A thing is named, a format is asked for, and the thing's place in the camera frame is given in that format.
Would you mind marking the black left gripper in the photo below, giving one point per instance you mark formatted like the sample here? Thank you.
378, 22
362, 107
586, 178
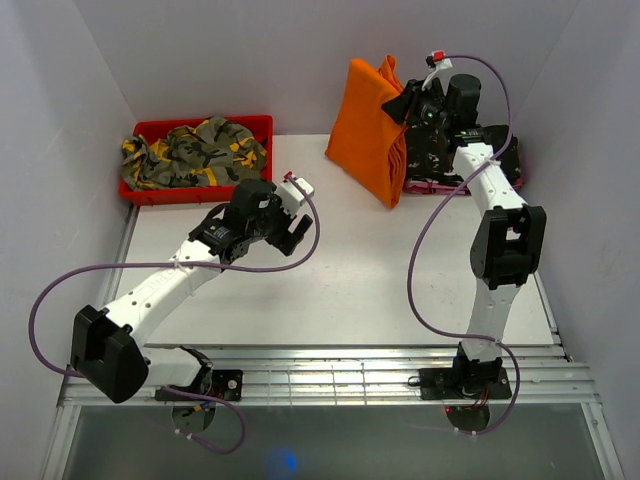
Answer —
284, 240

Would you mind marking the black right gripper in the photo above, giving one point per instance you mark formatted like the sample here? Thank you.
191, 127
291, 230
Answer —
406, 102

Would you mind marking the black white patterned trousers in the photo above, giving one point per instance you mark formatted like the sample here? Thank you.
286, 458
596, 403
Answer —
428, 157

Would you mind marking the orange trousers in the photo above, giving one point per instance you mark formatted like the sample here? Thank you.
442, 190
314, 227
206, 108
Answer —
365, 142

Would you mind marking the pink trousers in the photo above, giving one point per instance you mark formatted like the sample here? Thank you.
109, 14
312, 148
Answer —
449, 184

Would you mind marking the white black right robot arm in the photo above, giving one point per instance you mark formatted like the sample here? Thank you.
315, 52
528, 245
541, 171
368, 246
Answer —
506, 248

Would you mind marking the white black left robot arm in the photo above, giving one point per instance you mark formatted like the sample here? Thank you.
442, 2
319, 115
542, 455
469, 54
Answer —
109, 345

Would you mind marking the camouflage trousers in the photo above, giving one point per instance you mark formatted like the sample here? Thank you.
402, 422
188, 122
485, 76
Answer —
218, 152

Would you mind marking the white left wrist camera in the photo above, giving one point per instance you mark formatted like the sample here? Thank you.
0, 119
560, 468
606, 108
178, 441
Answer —
293, 192

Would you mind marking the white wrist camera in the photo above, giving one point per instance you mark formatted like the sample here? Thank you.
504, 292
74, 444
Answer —
438, 62
293, 192

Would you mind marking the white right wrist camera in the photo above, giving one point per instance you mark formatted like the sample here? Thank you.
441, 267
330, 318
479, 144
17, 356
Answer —
438, 62

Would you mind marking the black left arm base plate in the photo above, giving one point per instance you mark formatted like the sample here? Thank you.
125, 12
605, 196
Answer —
224, 384

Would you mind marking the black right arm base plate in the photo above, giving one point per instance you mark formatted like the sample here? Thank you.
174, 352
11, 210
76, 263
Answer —
446, 383

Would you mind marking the aluminium frame rail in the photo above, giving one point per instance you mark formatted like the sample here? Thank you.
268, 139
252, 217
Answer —
380, 376

